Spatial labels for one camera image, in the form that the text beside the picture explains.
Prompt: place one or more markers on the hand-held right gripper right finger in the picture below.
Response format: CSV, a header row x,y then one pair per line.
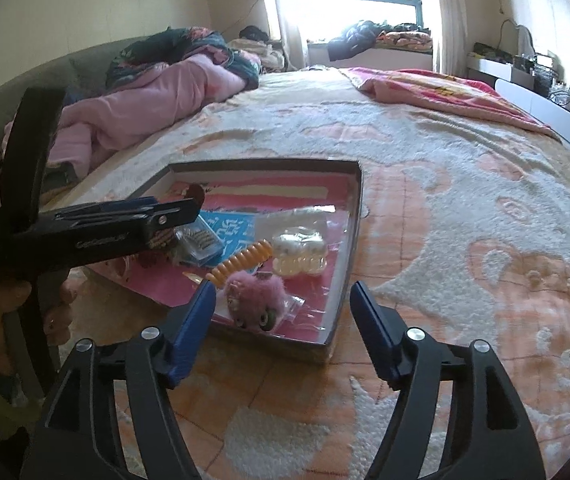
x,y
372,330

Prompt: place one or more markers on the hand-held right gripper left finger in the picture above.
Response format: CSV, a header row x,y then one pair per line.
x,y
197,325

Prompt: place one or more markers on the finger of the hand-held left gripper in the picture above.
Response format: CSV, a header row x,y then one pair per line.
x,y
135,203
175,215

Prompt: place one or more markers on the small clear plastic bag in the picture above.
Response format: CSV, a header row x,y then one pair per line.
x,y
197,245

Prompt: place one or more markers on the pink fluffy hair clip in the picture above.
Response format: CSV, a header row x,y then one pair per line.
x,y
255,295

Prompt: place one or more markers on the brown cardboard box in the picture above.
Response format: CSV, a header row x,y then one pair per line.
x,y
265,171

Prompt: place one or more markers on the person's left hand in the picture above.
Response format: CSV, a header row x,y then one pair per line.
x,y
0,300

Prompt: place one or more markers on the pink book with blue label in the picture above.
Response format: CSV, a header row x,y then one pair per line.
x,y
175,285

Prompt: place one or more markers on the pink and dark floral quilt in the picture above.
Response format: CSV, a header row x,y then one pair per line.
x,y
165,95

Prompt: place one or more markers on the peach and white bed blanket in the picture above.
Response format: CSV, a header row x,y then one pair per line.
x,y
465,210

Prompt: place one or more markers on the heap of clothes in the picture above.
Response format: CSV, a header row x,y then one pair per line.
x,y
255,35

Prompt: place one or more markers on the pale curtain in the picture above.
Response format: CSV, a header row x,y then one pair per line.
x,y
292,45
447,20

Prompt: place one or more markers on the pink printed blanket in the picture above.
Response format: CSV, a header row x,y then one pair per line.
x,y
440,95

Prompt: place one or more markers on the pile of dark clothes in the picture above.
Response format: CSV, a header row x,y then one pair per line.
x,y
355,40

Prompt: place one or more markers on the white cabinet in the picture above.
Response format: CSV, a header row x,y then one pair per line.
x,y
550,115

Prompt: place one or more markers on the folded orange bedding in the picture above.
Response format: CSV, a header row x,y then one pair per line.
x,y
407,39

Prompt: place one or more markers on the black electronic device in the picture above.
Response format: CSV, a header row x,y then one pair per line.
x,y
535,75

